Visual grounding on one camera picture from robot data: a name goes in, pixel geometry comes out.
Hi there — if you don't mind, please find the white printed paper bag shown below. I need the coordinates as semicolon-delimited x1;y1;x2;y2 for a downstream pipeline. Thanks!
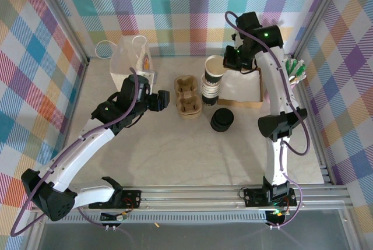
95;34;158;92

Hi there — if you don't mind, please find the black plastic cup lid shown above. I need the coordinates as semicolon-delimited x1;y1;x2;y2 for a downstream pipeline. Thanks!
213;107;235;125

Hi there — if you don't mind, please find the green white wrapped straw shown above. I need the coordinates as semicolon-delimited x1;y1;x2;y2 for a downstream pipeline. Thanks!
287;58;298;82
291;62;307;83

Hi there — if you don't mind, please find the brown cardboard napkin tray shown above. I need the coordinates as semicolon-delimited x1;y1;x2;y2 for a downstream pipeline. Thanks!
217;68;265;110

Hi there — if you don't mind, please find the left small circuit board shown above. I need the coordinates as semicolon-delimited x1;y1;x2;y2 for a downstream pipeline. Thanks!
100;210;129;222

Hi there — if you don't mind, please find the small circuit board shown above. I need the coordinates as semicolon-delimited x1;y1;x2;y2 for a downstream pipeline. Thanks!
266;208;290;224
100;210;129;222

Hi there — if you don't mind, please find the right small circuit board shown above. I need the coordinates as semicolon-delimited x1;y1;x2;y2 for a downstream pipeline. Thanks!
266;208;290;224

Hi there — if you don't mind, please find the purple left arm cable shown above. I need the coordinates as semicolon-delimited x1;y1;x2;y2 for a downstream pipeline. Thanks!
10;67;140;237

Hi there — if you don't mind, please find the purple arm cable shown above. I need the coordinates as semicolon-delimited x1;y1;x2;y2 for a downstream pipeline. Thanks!
224;10;311;230
10;67;140;237

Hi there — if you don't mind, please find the aluminium left side rail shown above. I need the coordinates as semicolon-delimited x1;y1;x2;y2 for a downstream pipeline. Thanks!
54;60;90;188

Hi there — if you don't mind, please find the aluminium rail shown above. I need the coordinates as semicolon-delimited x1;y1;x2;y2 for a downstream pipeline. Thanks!
291;53;336;186
54;60;90;188
30;185;355;213

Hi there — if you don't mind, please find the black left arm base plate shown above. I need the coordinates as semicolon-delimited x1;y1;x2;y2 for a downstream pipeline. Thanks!
88;189;143;210

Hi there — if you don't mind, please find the aluminium right side rail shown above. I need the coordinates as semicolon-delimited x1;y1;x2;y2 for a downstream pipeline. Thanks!
291;53;336;186

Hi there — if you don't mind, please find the aluminium front rail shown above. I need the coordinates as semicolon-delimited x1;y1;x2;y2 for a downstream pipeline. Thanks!
30;185;355;213

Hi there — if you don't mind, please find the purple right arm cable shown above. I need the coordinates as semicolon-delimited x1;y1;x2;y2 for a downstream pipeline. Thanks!
224;10;311;230

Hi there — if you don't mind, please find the aluminium left corner post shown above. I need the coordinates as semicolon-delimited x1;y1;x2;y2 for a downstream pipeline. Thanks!
34;0;90;66

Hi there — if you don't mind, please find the grey slotted cable duct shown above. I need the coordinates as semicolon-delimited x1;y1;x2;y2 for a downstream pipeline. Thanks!
43;213;270;224

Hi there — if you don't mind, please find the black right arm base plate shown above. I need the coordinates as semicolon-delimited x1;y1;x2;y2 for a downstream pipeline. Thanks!
243;187;298;207

